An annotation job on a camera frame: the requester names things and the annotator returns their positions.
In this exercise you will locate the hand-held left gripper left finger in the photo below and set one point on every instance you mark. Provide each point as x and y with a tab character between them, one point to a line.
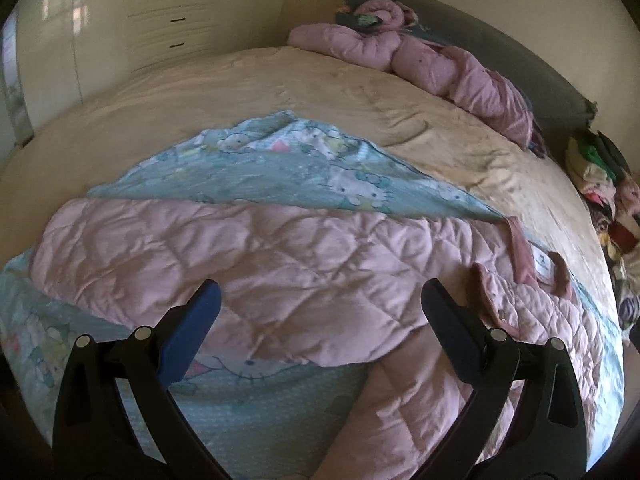
192	327

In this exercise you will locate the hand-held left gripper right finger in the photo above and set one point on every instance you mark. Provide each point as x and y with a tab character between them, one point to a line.
450	327

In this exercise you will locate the pink quilted jacket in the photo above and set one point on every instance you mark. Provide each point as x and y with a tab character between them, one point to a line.
300	260

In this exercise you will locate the pile of mixed clothes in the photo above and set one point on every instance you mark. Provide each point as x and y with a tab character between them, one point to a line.
600	170

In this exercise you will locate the cartoon cat print blanket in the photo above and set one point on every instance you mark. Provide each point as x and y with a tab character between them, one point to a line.
300	170

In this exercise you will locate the bed with beige cover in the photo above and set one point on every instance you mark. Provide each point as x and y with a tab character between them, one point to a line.
250	85

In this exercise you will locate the grey padded headboard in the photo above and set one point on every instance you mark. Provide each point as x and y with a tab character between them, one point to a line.
500	45

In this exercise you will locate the pink crumpled duvet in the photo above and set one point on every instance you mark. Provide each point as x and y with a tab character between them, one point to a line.
350	45

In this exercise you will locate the cream wardrobe with drawers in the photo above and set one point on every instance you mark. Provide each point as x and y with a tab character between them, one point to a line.
160	25

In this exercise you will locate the dark printed pillow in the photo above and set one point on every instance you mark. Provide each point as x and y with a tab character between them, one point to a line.
357	21

